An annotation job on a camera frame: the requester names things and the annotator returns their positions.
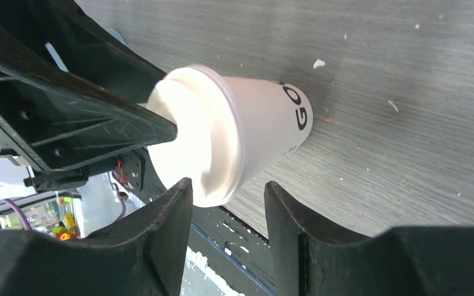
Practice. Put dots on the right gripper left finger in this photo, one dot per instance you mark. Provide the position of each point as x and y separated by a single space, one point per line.
142 254

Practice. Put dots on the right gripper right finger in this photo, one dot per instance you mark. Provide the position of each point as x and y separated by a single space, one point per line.
312 255

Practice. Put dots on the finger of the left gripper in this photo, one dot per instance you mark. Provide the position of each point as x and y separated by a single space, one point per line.
54 119
92 53

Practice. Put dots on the white plastic cup lid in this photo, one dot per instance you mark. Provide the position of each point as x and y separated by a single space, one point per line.
207 148

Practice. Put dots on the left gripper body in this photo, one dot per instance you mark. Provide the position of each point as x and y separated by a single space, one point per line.
57 175

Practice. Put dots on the white paper coffee cup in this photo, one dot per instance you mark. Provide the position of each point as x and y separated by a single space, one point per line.
275 119

